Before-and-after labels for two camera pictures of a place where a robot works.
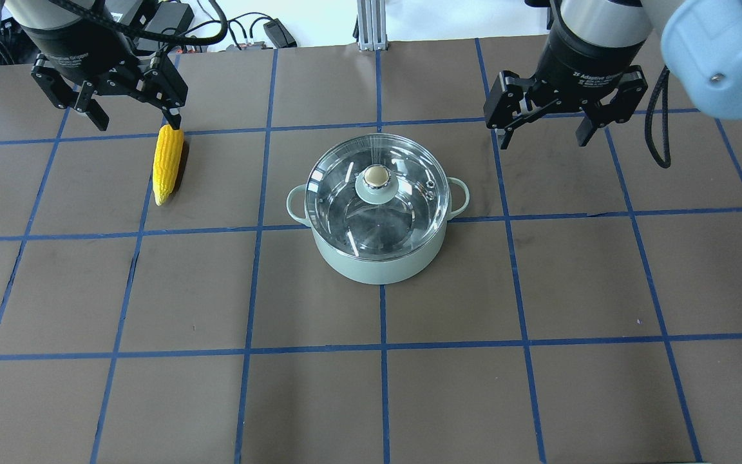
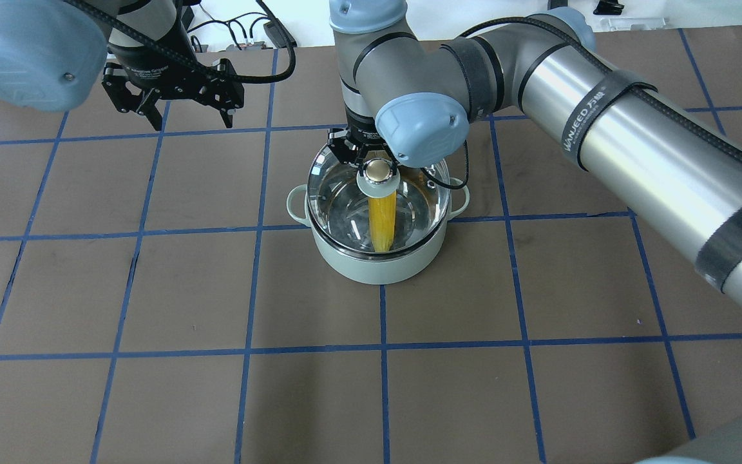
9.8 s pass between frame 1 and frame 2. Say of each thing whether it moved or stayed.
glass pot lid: stayed
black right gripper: moved
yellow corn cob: moved
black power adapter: stayed
